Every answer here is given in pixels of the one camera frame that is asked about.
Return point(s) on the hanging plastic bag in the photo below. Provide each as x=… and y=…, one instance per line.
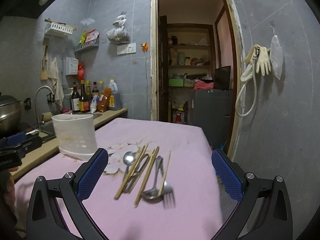
x=119, y=34

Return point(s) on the large oil jug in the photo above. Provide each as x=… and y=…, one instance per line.
x=115, y=98

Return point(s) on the white plastic utensil holder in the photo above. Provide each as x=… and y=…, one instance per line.
x=76, y=135

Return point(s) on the brown sauce bottle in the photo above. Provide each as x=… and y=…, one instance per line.
x=84, y=104

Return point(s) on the dark bamboo chopstick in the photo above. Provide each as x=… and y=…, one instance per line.
x=146, y=177

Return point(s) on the white rubber gloves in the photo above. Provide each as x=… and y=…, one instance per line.
x=263, y=62

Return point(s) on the grey wall shelf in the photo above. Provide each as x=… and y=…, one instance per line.
x=87, y=45

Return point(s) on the dark soy sauce bottle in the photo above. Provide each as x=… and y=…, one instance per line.
x=75, y=99

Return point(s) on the steel cooking pot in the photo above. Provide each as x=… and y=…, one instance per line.
x=10, y=114

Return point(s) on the wooden shelf unit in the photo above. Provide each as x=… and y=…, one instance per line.
x=186, y=55

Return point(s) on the steel fork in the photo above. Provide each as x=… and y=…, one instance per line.
x=167, y=195

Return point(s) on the chrome sink faucet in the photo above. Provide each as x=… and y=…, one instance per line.
x=39, y=104

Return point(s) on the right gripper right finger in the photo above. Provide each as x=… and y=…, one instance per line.
x=274, y=219

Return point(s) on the thin bamboo chopstick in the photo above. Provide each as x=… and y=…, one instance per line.
x=164, y=175

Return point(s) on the hanging beige towel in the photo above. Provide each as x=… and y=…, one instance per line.
x=56, y=84

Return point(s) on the steel peeler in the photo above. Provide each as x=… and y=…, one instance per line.
x=137, y=173

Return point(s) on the grey cabinet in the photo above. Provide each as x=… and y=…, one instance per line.
x=211, y=111

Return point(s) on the white wall basket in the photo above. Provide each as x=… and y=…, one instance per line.
x=58, y=29

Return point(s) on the wall power socket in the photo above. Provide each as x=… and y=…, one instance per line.
x=124, y=49

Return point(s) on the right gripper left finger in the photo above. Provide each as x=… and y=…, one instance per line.
x=45, y=219

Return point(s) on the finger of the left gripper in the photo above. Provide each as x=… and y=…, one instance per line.
x=29, y=145
x=16, y=139

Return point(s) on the wooden door frame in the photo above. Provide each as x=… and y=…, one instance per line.
x=222, y=15

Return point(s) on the steel spoon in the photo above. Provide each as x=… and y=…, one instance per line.
x=152, y=193
x=128, y=159

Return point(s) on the orange snack bag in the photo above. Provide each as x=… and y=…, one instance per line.
x=104, y=100

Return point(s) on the white hanging bag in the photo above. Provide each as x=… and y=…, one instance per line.
x=276, y=57

